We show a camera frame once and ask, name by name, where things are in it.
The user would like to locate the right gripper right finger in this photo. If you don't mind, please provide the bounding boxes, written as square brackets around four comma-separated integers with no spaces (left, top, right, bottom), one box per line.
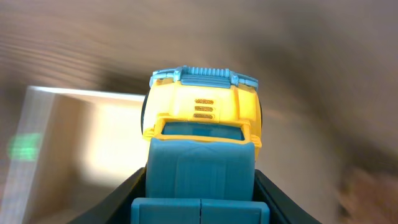
[253,169,321,224]

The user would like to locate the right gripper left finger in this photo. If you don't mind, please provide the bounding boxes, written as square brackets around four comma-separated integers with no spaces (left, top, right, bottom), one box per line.
[68,167,146,224]

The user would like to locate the white cardboard box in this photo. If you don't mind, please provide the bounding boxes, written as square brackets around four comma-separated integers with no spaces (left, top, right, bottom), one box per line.
[1,86,147,224]

